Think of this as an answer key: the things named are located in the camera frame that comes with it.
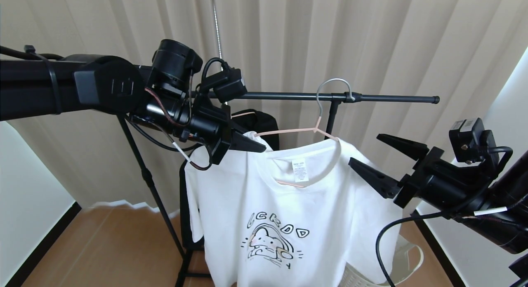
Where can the black clothes rack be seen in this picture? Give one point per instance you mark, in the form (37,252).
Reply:
(392,98)

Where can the white garment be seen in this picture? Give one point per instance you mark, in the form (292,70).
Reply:
(350,221)

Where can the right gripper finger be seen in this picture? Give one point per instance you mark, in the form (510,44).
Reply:
(406,147)
(379,182)

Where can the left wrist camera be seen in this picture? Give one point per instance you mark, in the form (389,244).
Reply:
(227,87)

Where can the pink clothes hanger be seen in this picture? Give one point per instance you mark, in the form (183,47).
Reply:
(243,114)
(317,122)

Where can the black shorts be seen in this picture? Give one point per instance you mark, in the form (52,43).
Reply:
(264,122)

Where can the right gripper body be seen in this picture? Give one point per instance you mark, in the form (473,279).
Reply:
(449,188)

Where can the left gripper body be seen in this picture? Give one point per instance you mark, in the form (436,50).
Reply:
(206,126)

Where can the white laundry basket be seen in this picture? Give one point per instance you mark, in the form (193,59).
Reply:
(412,258)

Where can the beige curtain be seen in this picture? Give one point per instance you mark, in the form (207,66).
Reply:
(371,39)

